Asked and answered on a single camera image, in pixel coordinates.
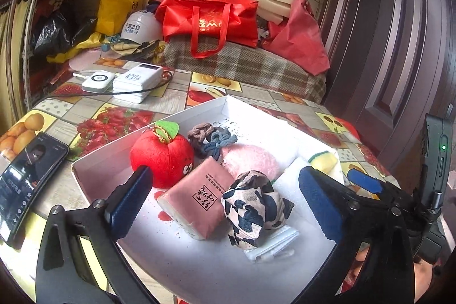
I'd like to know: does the white helmet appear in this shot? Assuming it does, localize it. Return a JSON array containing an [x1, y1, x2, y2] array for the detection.
[[120, 10, 164, 43]]

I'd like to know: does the red tote bag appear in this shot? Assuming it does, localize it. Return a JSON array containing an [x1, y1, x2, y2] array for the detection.
[[155, 0, 259, 59]]

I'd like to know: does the small white power bank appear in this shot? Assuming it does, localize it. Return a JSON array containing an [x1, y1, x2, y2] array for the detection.
[[82, 71, 117, 94]]

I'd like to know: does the blue grey braided hair tie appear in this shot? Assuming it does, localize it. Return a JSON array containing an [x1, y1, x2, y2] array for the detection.
[[203, 131, 238, 161]]

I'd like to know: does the black plastic bag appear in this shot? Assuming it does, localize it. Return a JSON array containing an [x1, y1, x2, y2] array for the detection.
[[32, 10, 97, 57]]

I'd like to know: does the yellow cleaning sponge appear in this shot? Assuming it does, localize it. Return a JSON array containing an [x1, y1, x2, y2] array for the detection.
[[307, 150, 341, 175]]

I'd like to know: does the red plastic bag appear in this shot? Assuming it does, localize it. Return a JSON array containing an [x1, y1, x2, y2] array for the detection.
[[267, 0, 330, 75]]

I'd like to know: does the plaid blanket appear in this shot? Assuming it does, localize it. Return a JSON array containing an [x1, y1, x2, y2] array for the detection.
[[164, 40, 327, 104]]

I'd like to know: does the person's right hand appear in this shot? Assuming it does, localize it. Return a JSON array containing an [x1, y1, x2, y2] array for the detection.
[[413, 259, 446, 304]]

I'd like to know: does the red apple plush toy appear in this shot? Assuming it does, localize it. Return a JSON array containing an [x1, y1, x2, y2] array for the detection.
[[130, 121, 196, 189]]

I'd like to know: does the pink tissue pack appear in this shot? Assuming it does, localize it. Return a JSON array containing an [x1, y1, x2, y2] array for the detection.
[[157, 157, 236, 241]]

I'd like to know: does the cow print scrunchie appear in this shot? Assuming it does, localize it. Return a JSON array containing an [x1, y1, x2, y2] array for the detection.
[[221, 170, 295, 250]]

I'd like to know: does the large white power bank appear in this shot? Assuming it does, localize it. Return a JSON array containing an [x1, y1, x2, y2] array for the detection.
[[113, 64, 164, 104]]

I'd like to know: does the white foam block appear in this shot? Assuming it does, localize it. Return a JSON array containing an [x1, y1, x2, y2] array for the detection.
[[272, 156, 315, 216]]

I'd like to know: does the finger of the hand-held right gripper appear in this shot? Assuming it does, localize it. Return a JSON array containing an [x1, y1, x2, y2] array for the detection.
[[347, 168, 428, 219]]

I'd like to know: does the pink plush ball keychain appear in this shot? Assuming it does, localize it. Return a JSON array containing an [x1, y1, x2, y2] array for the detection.
[[221, 144, 282, 184]]

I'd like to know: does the black smartphone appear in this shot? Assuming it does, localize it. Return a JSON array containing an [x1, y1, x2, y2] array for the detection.
[[0, 132, 70, 244]]

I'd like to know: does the dark brown door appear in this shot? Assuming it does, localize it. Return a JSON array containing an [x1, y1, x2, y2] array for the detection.
[[320, 0, 456, 191]]

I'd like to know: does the black cable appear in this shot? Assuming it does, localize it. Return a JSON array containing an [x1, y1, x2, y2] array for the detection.
[[34, 71, 175, 109]]

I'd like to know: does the yellow shopping bag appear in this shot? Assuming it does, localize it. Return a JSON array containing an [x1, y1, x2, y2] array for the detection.
[[96, 0, 144, 36]]

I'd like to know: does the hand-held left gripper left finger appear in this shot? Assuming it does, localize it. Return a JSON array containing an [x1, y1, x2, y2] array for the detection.
[[36, 165, 159, 304]]

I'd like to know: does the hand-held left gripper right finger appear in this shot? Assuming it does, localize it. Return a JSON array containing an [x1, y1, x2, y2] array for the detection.
[[298, 165, 416, 304]]

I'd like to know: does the fruit print tablecloth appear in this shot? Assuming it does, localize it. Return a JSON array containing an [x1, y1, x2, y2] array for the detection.
[[0, 55, 390, 304]]

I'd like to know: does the brown braided hair tie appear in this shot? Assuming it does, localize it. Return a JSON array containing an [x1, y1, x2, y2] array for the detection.
[[188, 123, 215, 150]]

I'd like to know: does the white cardboard box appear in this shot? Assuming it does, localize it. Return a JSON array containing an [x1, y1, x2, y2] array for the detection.
[[71, 95, 348, 304]]

